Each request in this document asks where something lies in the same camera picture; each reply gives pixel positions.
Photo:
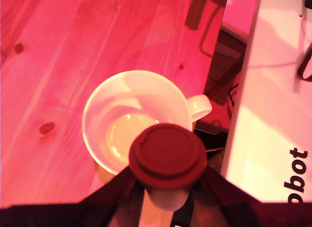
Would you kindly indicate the coffee capsule with dark lid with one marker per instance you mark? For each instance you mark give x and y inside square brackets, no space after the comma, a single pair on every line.
[168,156]

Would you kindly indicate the white ceramic coffee cup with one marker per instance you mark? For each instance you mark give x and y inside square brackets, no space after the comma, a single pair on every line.
[117,107]

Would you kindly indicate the white box with black print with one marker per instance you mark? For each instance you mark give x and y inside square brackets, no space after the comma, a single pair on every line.
[268,114]

